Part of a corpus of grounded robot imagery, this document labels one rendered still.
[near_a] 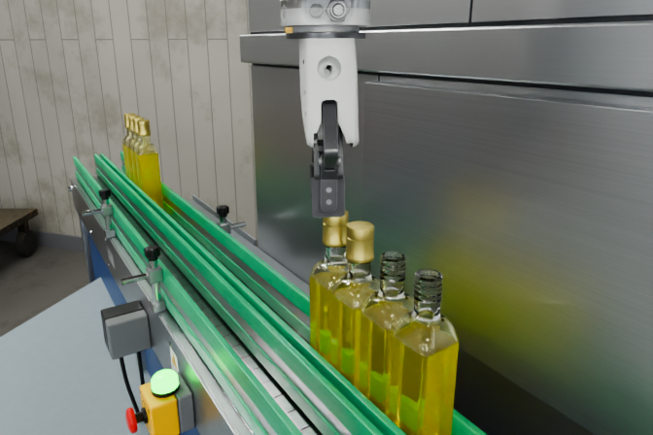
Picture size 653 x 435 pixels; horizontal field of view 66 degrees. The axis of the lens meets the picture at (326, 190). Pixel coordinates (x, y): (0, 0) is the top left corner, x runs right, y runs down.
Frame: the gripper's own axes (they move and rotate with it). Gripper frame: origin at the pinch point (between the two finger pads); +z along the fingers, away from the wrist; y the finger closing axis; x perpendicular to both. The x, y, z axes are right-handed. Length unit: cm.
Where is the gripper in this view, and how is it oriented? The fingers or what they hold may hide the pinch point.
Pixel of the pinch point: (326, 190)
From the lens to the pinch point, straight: 51.5
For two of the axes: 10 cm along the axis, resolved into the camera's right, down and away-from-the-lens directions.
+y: -0.6, -2.8, 9.6
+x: -10.0, 0.2, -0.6
